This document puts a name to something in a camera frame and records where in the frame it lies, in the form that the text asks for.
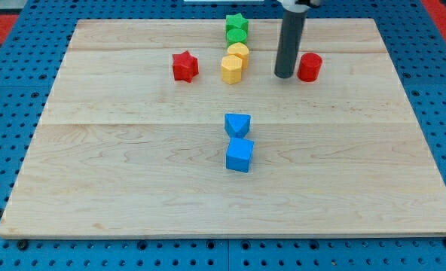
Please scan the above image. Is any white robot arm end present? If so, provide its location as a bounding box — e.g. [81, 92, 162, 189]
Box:
[278, 0, 323, 14]

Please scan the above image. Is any red star block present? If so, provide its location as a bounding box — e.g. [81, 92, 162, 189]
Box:
[172, 50, 199, 83]

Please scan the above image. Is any yellow heart block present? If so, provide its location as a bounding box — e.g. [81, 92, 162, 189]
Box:
[227, 42, 250, 69]

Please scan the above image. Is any green star block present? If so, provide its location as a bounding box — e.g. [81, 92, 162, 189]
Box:
[225, 13, 249, 33]

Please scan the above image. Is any blue triangle block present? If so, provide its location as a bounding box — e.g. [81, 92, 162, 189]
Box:
[224, 113, 251, 139]

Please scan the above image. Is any blue cube block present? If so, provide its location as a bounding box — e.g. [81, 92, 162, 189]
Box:
[225, 138, 254, 173]

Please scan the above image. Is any light wooden board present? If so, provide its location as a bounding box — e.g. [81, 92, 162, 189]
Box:
[0, 19, 446, 239]

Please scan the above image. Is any yellow hexagon block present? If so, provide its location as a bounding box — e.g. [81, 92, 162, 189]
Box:
[221, 55, 243, 84]

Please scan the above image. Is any green cylinder block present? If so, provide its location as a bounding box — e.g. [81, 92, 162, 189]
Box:
[226, 29, 247, 47]

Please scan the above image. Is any red cylinder block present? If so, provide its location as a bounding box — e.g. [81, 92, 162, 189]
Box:
[297, 53, 323, 82]

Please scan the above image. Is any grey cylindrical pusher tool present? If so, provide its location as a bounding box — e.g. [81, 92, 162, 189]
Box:
[274, 8, 308, 79]

